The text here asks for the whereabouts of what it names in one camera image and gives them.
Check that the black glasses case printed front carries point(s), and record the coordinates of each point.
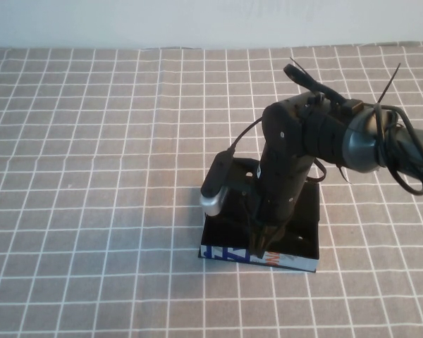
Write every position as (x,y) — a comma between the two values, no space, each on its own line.
(229,254)

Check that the grey white checkered tablecloth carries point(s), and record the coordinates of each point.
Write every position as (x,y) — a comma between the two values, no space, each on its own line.
(91,211)

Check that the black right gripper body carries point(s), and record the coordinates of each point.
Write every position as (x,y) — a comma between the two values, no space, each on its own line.
(280,190)

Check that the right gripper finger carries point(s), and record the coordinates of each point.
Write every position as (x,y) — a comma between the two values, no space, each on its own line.
(274,237)
(258,243)

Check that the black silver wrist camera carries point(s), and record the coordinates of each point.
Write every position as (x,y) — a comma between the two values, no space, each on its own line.
(215,183)

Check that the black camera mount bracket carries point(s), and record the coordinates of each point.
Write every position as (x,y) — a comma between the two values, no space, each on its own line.
(241,172)

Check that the black zip tie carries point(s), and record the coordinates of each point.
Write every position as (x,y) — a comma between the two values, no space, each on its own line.
(343,174)
(387,86)

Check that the right robot arm black grey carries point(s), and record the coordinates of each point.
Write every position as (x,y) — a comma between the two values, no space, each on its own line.
(359,148)

